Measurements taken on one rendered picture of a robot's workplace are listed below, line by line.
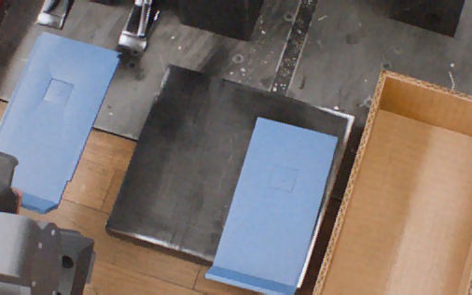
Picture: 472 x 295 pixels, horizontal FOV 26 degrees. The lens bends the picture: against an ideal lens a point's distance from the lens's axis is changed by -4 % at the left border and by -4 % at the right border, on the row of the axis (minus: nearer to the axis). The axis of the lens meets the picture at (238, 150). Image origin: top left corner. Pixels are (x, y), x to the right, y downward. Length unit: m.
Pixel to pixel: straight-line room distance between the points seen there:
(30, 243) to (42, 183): 0.24
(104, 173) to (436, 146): 0.29
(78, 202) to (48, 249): 0.30
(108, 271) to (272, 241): 0.14
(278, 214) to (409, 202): 0.12
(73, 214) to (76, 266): 0.26
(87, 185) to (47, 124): 0.10
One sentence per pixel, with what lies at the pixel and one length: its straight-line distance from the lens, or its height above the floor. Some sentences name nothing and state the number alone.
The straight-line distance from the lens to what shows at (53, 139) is 0.83.
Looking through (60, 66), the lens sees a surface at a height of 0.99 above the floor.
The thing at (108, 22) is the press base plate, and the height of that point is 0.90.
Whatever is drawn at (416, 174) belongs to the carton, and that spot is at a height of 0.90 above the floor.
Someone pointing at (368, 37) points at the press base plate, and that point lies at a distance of 0.97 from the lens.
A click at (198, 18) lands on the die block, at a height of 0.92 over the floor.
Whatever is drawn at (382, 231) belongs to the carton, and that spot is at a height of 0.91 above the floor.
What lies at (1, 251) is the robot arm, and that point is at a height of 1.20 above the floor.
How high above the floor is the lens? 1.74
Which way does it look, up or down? 67 degrees down
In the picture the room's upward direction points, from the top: 4 degrees counter-clockwise
